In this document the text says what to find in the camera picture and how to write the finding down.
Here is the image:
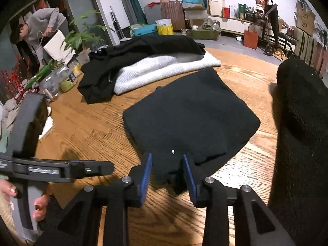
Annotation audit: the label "black clothes pile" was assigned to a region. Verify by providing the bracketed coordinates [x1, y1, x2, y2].
[77, 35, 205, 104]

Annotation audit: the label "operator left hand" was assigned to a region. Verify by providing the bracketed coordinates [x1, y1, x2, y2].
[1, 179, 52, 222]

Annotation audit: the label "white knitted sweater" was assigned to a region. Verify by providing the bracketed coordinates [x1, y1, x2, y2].
[114, 51, 221, 95]

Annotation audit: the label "glass jar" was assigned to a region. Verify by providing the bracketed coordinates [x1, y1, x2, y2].
[40, 69, 64, 100]

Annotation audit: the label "red berry branches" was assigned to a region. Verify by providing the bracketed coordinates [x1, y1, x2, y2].
[1, 55, 32, 104]

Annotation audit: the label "black fuzzy garment stack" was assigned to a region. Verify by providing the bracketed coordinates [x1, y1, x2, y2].
[268, 57, 327, 245]

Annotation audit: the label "teal storage box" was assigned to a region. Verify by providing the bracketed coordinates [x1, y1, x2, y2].
[133, 24, 158, 36]

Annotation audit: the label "green crate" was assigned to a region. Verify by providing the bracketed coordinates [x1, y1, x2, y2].
[187, 30, 220, 41]

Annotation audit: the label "green potted plant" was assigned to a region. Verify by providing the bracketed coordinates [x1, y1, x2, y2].
[62, 9, 115, 52]

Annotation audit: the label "person in grey hoodie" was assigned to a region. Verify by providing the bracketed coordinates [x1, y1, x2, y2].
[10, 8, 69, 70]

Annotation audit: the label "brown ribbed cabinet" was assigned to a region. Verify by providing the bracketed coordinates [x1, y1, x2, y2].
[161, 1, 186, 31]

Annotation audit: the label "orange paper bag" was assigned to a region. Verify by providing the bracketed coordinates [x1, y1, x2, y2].
[244, 30, 258, 49]

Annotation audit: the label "white low cabinet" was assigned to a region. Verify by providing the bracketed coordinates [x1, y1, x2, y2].
[209, 16, 262, 35]

